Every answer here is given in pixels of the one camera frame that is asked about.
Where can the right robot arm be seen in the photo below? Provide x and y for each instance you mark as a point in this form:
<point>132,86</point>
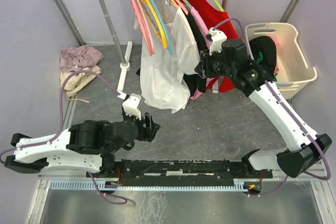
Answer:
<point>304,146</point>

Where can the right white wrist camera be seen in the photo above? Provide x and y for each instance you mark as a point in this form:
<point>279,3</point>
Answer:
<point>217,37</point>

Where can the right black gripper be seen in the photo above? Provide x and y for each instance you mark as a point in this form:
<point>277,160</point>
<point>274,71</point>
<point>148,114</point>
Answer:
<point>203,69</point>

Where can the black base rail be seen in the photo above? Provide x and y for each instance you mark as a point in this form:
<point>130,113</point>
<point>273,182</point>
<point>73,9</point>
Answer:
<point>178,175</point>

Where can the black t shirt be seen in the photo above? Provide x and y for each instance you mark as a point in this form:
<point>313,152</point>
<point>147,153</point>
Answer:
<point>161,75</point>

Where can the mauve crumpled cloth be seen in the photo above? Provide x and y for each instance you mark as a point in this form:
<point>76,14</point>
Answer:
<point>76,58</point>

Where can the cream laundry basket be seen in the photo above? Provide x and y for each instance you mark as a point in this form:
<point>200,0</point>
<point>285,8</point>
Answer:
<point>293,71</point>

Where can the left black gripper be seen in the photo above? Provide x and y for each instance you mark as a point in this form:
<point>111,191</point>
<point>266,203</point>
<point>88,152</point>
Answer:
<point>148,132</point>

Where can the pink t shirt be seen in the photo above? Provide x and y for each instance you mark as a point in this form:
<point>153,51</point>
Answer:
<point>199,85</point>

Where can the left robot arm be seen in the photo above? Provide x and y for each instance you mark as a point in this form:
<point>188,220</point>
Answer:
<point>87,146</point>

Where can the pink wavy hanger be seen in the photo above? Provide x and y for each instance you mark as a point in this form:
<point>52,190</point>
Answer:
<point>145,29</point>

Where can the yellow hanger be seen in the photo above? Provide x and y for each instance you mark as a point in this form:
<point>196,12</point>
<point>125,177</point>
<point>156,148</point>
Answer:
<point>152,14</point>

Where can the red t shirt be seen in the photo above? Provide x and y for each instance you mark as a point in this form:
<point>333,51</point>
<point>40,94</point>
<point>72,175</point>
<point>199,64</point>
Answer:
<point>211,17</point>

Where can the dark clothes in basket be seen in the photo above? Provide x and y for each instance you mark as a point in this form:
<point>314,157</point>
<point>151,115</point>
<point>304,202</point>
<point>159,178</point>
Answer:
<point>264,52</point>

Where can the blue hanger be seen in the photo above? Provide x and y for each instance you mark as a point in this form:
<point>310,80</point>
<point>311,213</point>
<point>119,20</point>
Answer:
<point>168,39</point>

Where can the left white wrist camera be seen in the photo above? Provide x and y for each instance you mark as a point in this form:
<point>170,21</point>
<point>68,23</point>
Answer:
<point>131,104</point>

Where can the white t shirt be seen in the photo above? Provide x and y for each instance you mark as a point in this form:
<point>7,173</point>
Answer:
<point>174,103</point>

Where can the beige crumpled cloth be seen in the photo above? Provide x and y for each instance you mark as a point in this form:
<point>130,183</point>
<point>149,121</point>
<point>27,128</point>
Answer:
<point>78,82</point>

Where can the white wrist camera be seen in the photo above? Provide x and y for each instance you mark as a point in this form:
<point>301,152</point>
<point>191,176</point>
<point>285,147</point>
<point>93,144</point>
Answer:
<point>131,104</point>
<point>217,37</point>

